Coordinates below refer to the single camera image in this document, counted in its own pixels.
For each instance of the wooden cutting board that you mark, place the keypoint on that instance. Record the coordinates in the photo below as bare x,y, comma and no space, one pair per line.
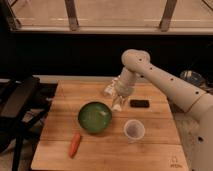
159,150

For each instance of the green bowl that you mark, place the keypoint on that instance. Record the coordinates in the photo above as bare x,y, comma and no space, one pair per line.
94,117

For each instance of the orange carrot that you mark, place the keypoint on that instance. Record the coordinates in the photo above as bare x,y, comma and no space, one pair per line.
75,141

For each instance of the black chair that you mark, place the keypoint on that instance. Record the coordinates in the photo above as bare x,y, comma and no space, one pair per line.
22,104

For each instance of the white toy bottle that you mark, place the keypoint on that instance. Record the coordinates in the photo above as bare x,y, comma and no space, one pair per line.
109,90

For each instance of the ceramic cup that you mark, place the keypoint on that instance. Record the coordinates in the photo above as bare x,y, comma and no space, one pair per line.
134,130

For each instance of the black rectangular block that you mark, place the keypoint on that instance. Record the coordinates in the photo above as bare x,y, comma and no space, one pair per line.
139,103

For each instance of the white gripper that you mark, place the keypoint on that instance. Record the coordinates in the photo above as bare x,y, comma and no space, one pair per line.
124,89

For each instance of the blue round dish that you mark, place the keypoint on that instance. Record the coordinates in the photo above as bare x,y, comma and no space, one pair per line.
192,77

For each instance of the metal window frame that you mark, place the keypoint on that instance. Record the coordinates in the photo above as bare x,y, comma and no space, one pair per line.
161,17

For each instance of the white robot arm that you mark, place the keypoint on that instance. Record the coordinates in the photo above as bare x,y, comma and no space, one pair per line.
191,99

